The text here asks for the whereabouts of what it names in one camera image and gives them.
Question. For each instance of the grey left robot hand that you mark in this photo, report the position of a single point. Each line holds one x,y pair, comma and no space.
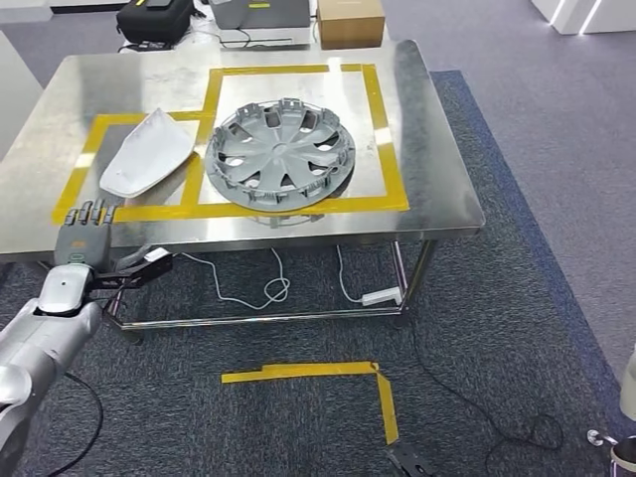
81,243

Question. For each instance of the white curved plastic part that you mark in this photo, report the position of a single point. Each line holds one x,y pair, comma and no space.
146,155

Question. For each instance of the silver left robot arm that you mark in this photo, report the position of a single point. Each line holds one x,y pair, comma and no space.
39,342

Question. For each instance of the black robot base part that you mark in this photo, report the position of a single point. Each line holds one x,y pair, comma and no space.
410,461

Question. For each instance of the steel workbench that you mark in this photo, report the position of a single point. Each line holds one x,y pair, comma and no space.
437,164

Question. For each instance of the black bag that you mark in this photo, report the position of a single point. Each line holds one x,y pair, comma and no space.
154,20

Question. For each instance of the grey wheel hubcap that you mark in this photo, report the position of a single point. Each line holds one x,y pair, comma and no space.
278,158

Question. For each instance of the grey equipment case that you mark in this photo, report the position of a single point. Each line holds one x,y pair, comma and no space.
263,16

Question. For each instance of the white power strip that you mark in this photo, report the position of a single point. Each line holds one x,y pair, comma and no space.
382,297

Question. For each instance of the brown cardboard box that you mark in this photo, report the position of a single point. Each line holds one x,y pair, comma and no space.
350,26

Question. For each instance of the white lit plinth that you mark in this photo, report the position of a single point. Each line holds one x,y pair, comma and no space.
596,13

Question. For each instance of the person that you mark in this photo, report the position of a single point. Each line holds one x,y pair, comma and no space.
630,388

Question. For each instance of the chrome stool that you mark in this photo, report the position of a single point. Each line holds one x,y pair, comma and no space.
623,457

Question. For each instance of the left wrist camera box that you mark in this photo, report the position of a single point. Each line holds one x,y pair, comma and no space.
149,263

